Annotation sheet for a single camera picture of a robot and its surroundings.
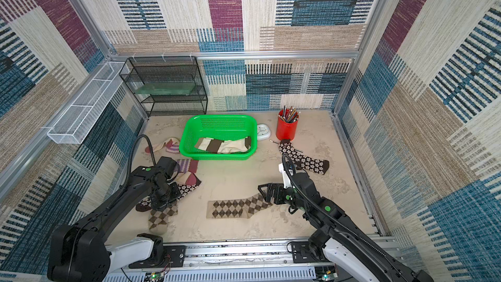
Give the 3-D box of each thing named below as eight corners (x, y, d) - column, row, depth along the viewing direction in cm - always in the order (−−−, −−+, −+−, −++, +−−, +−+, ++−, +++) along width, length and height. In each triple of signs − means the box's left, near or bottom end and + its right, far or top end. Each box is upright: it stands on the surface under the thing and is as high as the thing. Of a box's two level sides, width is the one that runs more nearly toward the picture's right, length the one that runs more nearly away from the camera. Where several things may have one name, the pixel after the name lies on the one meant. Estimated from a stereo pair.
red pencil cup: (276, 140, 108) (279, 122, 97) (275, 124, 116) (277, 106, 104) (296, 140, 108) (301, 122, 97) (293, 124, 116) (298, 106, 104)
